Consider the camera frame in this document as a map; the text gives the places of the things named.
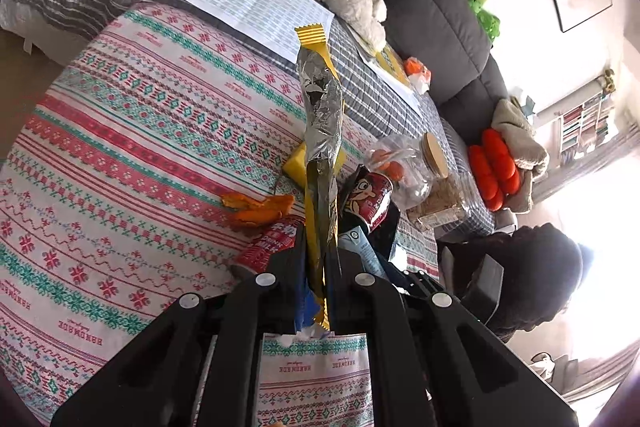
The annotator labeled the orange peel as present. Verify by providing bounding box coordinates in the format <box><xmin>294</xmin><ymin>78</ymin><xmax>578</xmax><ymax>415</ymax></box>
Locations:
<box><xmin>220</xmin><ymin>193</ymin><xmax>296</xmax><ymax>228</ymax></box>

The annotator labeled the green plush toy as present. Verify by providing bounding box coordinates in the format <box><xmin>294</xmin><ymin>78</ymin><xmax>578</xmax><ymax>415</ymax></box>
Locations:
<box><xmin>462</xmin><ymin>0</ymin><xmax>501</xmax><ymax>45</ymax></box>

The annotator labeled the clear plastic bag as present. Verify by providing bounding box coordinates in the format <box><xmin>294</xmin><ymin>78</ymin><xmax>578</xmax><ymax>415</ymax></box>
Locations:
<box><xmin>367</xmin><ymin>134</ymin><xmax>433</xmax><ymax>208</ymax></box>

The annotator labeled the yellow sponge block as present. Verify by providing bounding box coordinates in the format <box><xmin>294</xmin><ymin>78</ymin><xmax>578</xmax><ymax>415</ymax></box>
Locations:
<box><xmin>282</xmin><ymin>142</ymin><xmax>346</xmax><ymax>185</ymax></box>

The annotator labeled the yellow silver snack wrapper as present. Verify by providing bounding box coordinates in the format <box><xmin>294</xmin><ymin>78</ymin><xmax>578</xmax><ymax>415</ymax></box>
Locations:
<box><xmin>294</xmin><ymin>23</ymin><xmax>347</xmax><ymax>330</ymax></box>

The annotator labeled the light blue snack packet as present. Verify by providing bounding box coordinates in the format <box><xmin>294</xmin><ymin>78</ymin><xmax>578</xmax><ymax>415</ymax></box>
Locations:
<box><xmin>342</xmin><ymin>227</ymin><xmax>396</xmax><ymax>283</ymax></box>

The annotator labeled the glass jar wooden lid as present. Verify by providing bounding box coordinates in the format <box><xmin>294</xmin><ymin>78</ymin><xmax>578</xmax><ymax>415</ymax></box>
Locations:
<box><xmin>407</xmin><ymin>133</ymin><xmax>473</xmax><ymax>228</ymax></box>

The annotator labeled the red milk drink can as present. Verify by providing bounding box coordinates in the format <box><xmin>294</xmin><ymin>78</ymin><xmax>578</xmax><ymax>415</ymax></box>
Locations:
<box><xmin>235</xmin><ymin>214</ymin><xmax>306</xmax><ymax>275</ymax></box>

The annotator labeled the red squirrel snack packet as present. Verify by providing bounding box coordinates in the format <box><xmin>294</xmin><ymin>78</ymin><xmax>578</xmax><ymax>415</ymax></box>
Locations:
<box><xmin>345</xmin><ymin>172</ymin><xmax>396</xmax><ymax>233</ymax></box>

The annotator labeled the yellow booklet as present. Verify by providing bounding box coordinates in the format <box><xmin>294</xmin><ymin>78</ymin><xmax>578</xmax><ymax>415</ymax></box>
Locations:
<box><xmin>372</xmin><ymin>44</ymin><xmax>416</xmax><ymax>82</ymax></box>

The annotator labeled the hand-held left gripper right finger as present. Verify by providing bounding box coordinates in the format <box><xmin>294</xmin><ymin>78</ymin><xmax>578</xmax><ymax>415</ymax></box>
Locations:
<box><xmin>325</xmin><ymin>251</ymin><xmax>581</xmax><ymax>427</ymax></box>

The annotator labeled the patterned red green blanket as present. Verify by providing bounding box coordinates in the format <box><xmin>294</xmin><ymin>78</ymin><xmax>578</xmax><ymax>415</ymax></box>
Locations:
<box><xmin>0</xmin><ymin>2</ymin><xmax>443</xmax><ymax>427</ymax></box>

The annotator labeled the orange red cushion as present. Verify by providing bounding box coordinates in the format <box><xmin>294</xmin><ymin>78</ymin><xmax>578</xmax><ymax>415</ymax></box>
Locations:
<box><xmin>468</xmin><ymin>128</ymin><xmax>521</xmax><ymax>212</ymax></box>

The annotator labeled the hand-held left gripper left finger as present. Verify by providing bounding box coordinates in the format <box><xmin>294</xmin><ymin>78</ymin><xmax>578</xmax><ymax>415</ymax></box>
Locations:
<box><xmin>50</xmin><ymin>223</ymin><xmax>308</xmax><ymax>427</ymax></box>

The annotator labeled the bookshelf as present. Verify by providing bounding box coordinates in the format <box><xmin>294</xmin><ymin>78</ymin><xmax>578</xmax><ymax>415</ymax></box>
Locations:
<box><xmin>555</xmin><ymin>92</ymin><xmax>618</xmax><ymax>158</ymax></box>

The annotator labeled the beige towel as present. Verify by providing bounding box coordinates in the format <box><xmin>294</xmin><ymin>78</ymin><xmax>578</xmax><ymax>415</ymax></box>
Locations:
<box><xmin>492</xmin><ymin>98</ymin><xmax>550</xmax><ymax>212</ymax></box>

